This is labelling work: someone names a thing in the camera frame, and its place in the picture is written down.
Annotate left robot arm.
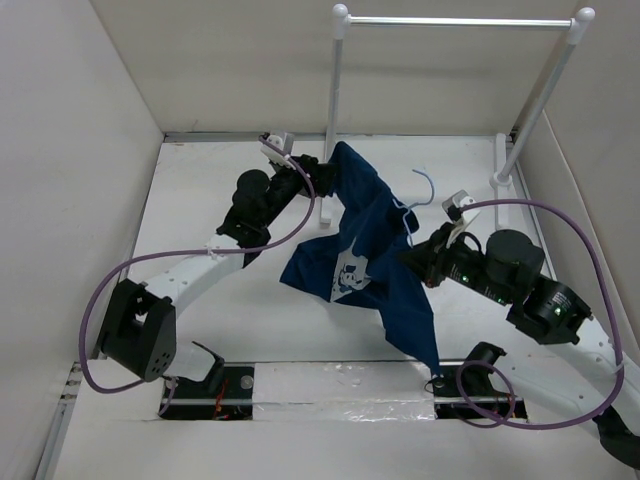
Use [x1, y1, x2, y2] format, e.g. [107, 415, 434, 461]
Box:
[97, 155, 338, 397]

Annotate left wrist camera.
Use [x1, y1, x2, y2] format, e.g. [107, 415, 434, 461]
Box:
[258, 130, 294, 167]

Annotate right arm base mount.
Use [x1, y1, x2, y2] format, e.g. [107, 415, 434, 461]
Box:
[424, 342, 527, 420]

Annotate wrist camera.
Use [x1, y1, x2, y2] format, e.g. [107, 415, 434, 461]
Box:
[258, 130, 294, 167]
[441, 190, 479, 248]

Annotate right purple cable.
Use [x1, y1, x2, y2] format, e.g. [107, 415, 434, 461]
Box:
[455, 198, 626, 431]

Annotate white clothes rack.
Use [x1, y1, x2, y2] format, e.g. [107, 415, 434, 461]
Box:
[334, 1, 579, 228]

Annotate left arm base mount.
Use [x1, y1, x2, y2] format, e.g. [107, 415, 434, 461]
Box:
[158, 342, 255, 421]

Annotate blue t shirt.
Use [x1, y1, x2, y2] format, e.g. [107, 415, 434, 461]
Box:
[280, 142, 441, 375]

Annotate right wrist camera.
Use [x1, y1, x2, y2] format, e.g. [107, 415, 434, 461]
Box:
[441, 190, 479, 248]

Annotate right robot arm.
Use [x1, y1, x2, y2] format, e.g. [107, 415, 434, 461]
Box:
[399, 223, 639, 469]

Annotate light blue wire hanger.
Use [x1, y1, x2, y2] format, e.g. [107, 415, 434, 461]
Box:
[393, 169, 436, 247]

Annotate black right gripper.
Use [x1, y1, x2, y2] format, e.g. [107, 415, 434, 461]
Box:
[394, 220, 513, 305]

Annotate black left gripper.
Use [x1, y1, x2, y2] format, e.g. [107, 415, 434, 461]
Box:
[260, 155, 337, 229]

